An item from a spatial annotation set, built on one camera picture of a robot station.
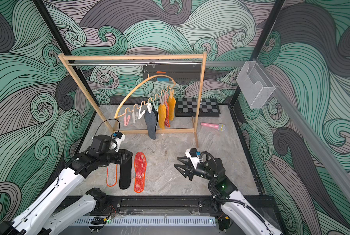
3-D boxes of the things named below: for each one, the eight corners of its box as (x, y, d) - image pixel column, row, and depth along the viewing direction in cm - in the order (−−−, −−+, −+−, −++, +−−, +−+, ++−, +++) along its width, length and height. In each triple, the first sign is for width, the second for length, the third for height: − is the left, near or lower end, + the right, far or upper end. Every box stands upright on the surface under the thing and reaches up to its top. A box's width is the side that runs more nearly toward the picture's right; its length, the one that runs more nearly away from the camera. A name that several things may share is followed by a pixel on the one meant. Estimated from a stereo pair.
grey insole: (153, 144, 99) (148, 119, 78) (149, 137, 102) (143, 111, 81) (159, 140, 100) (156, 115, 80) (155, 134, 104) (151, 108, 83)
